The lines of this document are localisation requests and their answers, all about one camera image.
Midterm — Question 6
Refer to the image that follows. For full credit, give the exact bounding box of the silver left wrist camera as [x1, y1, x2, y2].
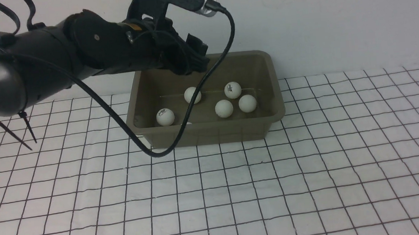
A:
[127, 0, 224, 24]

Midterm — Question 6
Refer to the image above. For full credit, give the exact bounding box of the white black grid tablecloth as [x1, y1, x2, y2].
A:
[0, 65, 419, 235]

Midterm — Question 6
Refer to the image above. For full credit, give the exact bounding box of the olive green plastic bin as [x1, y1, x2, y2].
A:
[126, 50, 285, 149]

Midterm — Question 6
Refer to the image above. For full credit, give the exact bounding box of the left camera cable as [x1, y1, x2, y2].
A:
[3, 1, 244, 168]

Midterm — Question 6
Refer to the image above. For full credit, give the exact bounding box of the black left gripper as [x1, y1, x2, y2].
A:
[118, 18, 210, 75]

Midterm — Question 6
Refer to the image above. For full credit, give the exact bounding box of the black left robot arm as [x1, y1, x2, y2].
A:
[0, 0, 215, 143]

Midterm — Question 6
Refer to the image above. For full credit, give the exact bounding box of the printed white ping-pong ball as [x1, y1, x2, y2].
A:
[238, 95, 257, 113]

